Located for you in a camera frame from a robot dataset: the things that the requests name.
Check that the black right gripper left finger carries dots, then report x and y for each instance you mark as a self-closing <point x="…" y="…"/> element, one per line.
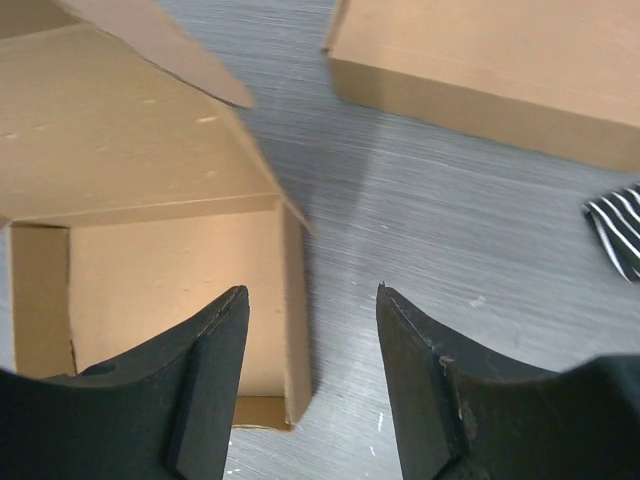
<point x="161" y="410"/>

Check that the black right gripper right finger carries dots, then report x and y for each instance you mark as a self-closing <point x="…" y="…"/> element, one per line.
<point x="464" y="411"/>

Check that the brown cardboard box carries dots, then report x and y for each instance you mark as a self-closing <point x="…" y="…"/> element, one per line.
<point x="132" y="195"/>
<point x="557" y="77"/>

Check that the closed brown cardboard box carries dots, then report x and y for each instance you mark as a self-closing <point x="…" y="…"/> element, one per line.
<point x="557" y="77"/>

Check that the striped cloth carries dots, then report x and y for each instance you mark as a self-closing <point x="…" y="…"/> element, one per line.
<point x="614" y="217"/>

